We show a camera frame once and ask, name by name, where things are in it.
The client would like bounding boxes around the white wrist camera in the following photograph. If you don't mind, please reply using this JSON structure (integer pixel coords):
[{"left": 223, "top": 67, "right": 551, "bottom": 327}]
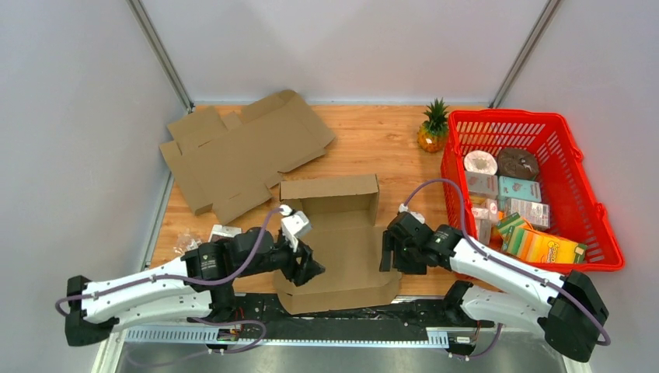
[
  {"left": 279, "top": 204, "right": 312, "bottom": 253},
  {"left": 398, "top": 204, "right": 425, "bottom": 224}
]

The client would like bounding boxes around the yellow orange snack box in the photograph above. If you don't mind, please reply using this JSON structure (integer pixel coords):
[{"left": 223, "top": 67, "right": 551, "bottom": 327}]
[{"left": 502, "top": 228, "right": 587, "bottom": 264}]

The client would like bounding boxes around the green striped box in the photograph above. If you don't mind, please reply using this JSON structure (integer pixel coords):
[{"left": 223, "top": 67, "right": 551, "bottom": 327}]
[{"left": 496, "top": 212, "right": 530, "bottom": 241}]

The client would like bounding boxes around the pink grey small carton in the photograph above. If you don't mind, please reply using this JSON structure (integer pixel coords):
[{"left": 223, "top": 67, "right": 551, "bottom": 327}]
[{"left": 465, "top": 171, "right": 499, "bottom": 199}]

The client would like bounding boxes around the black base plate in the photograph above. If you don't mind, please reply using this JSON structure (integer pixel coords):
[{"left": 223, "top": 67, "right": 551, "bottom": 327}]
[{"left": 201, "top": 294, "right": 494, "bottom": 355}]

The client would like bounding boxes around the clear bag of white parts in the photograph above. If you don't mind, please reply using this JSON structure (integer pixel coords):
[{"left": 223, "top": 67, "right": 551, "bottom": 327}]
[{"left": 173, "top": 230, "right": 204, "bottom": 256}]

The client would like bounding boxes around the red plastic basket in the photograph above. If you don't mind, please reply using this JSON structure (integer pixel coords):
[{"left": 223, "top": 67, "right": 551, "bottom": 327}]
[{"left": 441, "top": 109, "right": 626, "bottom": 274}]

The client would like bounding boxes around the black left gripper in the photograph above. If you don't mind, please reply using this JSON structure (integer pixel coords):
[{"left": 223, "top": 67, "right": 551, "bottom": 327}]
[{"left": 237, "top": 231, "right": 326, "bottom": 287}]

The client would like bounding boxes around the teal small carton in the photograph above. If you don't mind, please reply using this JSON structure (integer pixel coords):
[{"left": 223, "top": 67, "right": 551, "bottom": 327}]
[{"left": 497, "top": 176, "right": 542, "bottom": 204}]

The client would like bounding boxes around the brown chocolate donut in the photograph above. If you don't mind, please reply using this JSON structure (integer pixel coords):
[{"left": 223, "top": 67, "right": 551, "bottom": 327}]
[{"left": 497, "top": 148, "right": 540, "bottom": 180}]

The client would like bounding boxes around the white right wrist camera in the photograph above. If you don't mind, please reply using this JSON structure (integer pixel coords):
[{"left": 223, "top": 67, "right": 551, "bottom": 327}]
[{"left": 398, "top": 204, "right": 425, "bottom": 224}]

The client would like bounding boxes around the black star packet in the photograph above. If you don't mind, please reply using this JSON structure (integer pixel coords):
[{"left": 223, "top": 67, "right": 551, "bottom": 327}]
[{"left": 208, "top": 225, "right": 242, "bottom": 242}]

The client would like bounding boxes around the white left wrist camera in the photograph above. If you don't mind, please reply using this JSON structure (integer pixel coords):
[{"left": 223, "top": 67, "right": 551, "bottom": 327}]
[{"left": 279, "top": 204, "right": 312, "bottom": 253}]

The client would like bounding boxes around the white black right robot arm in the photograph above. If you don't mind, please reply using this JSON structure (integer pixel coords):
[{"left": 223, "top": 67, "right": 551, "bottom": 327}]
[{"left": 380, "top": 211, "right": 611, "bottom": 362}]

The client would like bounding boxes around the small pineapple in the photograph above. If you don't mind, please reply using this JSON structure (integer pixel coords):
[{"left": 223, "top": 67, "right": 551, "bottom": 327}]
[{"left": 417, "top": 98, "right": 449, "bottom": 153}]

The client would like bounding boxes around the grey patterned carton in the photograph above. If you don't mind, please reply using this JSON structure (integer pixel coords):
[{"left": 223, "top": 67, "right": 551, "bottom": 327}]
[{"left": 504, "top": 198, "right": 550, "bottom": 231}]

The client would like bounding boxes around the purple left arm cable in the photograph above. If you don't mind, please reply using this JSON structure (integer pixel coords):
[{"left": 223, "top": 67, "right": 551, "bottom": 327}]
[{"left": 54, "top": 207, "right": 289, "bottom": 356}]

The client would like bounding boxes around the grey slotted cable duct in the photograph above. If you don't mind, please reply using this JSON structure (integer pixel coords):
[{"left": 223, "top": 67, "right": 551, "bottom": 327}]
[{"left": 124, "top": 327, "right": 450, "bottom": 348}]

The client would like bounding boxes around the brown cardboard box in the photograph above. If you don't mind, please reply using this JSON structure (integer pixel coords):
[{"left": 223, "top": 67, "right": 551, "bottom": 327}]
[{"left": 274, "top": 174, "right": 401, "bottom": 315}]

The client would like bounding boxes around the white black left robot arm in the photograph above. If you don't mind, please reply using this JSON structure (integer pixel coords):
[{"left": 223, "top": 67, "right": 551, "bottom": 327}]
[{"left": 64, "top": 227, "right": 325, "bottom": 347}]

